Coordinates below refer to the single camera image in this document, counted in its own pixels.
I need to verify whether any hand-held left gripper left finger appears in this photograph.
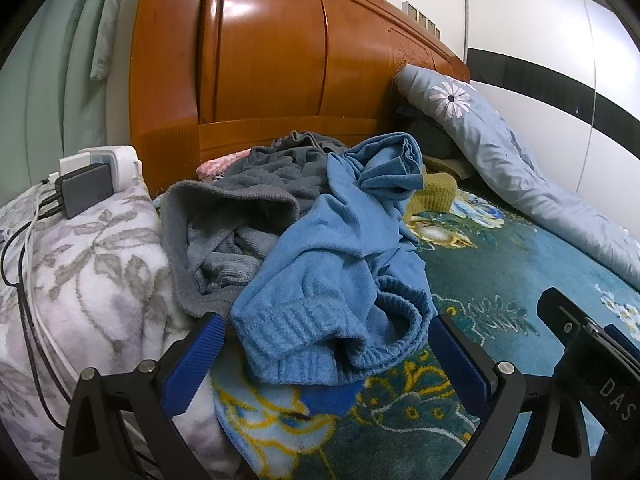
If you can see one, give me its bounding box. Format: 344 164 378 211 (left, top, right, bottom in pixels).
60 311 227 480

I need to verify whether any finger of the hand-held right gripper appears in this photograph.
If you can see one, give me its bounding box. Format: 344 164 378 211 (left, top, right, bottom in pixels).
537 287 608 361

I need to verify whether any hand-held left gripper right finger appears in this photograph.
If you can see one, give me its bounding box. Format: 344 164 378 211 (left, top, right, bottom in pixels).
431 312 601 480

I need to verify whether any blue knit sweater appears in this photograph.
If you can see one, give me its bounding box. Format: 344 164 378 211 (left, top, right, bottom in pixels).
230 132 436 386

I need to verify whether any teal floral blanket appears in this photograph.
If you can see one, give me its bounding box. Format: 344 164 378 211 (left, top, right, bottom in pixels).
210 180 640 480

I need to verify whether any grey white leaf-pattern blanket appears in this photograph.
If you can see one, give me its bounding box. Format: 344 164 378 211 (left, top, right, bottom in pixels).
0 180 241 480

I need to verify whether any olive yellow knit garment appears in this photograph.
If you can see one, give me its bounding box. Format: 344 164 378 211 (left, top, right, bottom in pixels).
402 165 458 223

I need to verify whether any light blue floral quilt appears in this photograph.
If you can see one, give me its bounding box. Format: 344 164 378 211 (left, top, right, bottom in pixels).
395 64 640 288

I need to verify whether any grey knit sweater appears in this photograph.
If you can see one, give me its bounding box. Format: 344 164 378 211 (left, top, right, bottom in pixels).
160 130 351 318

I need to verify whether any pink knitted cloth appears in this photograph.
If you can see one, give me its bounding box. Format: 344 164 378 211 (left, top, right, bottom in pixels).
196 149 251 181

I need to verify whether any dark grey charger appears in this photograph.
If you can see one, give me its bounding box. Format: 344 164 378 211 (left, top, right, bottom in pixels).
54 162 117 219

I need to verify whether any white power strip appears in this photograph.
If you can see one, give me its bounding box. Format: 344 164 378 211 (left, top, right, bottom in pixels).
59 145 143 193

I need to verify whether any white wardrobe with black stripe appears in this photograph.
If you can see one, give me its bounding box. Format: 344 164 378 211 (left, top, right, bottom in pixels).
462 0 640 221

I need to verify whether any wooden bed headboard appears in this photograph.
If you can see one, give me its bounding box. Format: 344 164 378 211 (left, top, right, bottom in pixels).
129 0 472 196

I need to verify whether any pale green curtain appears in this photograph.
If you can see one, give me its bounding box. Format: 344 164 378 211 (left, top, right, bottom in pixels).
0 0 146 206

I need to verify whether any black cable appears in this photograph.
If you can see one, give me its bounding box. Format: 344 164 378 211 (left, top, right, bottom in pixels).
0 195 68 433

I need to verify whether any wall switch panel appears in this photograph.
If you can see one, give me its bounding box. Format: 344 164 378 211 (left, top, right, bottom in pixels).
401 1 442 37

